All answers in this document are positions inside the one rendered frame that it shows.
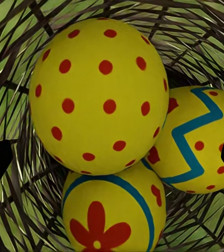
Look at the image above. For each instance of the wicker basket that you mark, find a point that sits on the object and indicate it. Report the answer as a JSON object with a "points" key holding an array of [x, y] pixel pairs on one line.
{"points": [[50, 181]]}

